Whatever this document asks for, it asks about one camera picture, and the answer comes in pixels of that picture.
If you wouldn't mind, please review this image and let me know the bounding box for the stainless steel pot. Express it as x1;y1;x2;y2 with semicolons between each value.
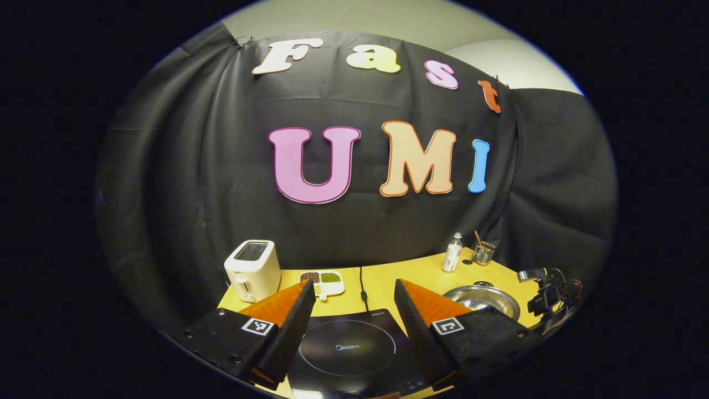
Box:
443;281;521;323

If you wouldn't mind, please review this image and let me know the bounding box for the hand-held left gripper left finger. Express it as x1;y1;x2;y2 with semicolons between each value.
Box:
166;280;316;391

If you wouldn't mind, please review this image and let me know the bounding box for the wire mesh holder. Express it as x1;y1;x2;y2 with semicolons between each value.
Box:
471;241;497;267

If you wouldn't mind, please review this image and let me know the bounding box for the white toaster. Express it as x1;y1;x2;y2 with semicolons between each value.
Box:
224;239;282;303

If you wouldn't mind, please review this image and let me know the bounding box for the white plastic bottle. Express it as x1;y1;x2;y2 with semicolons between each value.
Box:
441;232;464;273

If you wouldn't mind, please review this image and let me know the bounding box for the black induction cooktop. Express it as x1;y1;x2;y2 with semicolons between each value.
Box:
287;308;427;398

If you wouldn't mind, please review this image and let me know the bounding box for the white divided bean dish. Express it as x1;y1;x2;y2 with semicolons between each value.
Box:
299;270;346;301

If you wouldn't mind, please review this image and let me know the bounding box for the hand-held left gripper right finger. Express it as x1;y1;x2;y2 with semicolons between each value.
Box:
394;279;541;391

